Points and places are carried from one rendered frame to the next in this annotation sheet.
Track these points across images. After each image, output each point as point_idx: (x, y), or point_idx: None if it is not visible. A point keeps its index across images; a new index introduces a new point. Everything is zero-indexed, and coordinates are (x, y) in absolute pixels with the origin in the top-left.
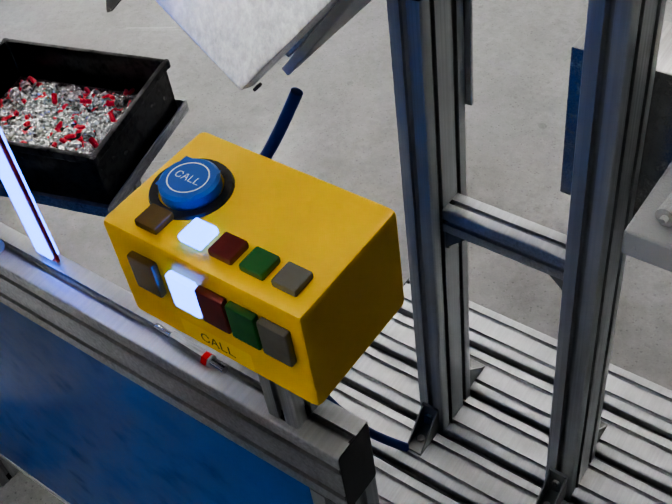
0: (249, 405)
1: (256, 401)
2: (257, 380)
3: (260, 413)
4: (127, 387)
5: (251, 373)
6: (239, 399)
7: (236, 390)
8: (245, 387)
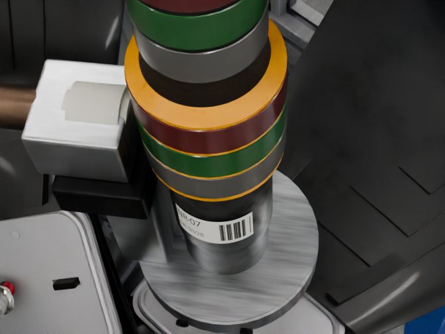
0: (310, 8)
1: (304, 10)
2: (303, 24)
3: (302, 2)
4: None
5: (307, 30)
6: (317, 13)
7: (319, 20)
8: (312, 20)
